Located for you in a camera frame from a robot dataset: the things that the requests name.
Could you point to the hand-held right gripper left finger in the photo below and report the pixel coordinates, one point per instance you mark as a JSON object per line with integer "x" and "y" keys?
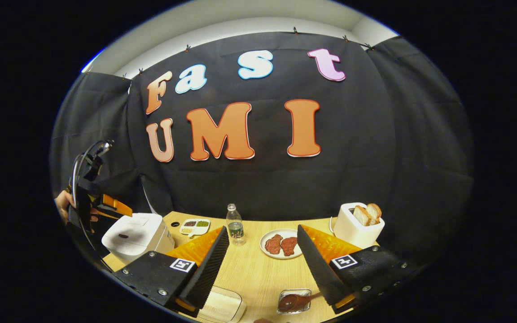
{"x": 207, "y": 269}

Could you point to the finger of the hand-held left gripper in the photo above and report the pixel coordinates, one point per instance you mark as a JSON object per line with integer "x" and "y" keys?
{"x": 115, "y": 205}

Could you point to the toasted bread slice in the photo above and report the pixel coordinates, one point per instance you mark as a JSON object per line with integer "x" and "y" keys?
{"x": 375, "y": 211}
{"x": 361, "y": 215}

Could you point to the white round plate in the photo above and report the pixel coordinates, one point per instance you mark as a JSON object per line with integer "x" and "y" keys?
{"x": 282, "y": 230}

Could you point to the white toaster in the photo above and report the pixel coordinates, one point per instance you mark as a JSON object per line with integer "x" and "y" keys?
{"x": 352, "y": 233}

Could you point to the brown wooden spoon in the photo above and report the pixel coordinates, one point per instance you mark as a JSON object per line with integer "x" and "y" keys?
{"x": 292, "y": 303}

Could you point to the white rice cooker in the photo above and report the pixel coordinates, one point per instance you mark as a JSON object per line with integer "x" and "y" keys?
{"x": 137, "y": 233}

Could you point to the clear plastic water bottle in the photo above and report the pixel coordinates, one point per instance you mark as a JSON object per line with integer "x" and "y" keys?
{"x": 235, "y": 231}

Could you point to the red meat piece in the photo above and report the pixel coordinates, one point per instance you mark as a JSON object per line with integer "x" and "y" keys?
{"x": 289, "y": 246}
{"x": 273, "y": 244}

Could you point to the black backdrop cloth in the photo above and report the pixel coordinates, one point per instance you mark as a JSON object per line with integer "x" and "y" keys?
{"x": 375, "y": 134}

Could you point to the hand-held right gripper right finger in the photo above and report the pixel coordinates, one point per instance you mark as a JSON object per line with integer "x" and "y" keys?
{"x": 319, "y": 269}

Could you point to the white divided condiment dish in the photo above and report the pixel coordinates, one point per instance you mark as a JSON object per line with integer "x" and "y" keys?
{"x": 194, "y": 228}

